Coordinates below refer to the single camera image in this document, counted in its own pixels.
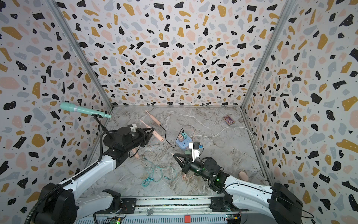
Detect mint green microphone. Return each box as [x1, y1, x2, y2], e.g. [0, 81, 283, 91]
[60, 102, 112, 119]

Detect teal plug adapter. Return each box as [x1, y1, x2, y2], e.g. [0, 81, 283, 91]
[181, 132, 188, 139]

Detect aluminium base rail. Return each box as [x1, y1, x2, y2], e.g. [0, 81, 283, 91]
[51, 194, 291, 224]

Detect light blue power strip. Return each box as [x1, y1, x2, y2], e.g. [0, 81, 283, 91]
[176, 137, 193, 151]

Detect black microphone stand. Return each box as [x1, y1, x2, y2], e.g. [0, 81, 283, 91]
[91, 113, 118, 147]

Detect pink toothbrush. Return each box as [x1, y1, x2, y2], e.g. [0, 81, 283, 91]
[131, 149, 140, 159]
[139, 119, 165, 142]
[145, 110, 162, 126]

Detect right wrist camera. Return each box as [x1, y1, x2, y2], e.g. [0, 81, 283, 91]
[189, 141, 202, 162]

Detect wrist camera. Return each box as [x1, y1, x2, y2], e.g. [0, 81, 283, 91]
[189, 141, 202, 162]
[127, 124, 137, 132]

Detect white power strip cable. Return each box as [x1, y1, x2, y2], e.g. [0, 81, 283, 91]
[190, 125, 258, 152]

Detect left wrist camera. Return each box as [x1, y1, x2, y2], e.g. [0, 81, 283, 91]
[127, 124, 137, 132]

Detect small colourful card box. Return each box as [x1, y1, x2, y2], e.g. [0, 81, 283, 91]
[223, 115, 235, 126]

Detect teal coiled cable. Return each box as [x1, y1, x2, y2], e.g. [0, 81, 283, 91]
[141, 158, 178, 188]

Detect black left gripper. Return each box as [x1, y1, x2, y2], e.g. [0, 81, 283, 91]
[126, 127, 156, 154]

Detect pink round cap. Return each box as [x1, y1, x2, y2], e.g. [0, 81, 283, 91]
[239, 171, 249, 182]

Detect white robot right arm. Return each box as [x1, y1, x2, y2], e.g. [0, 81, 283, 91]
[173, 154, 303, 224]

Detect pink plug adapter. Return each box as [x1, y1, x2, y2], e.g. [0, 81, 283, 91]
[177, 134, 184, 142]

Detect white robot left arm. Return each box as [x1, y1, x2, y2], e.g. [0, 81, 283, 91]
[25, 126, 154, 224]

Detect black corrugated conduit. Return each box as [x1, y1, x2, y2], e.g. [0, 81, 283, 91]
[24, 130, 116, 224]

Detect black charging cable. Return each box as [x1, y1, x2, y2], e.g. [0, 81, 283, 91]
[160, 125, 185, 148]

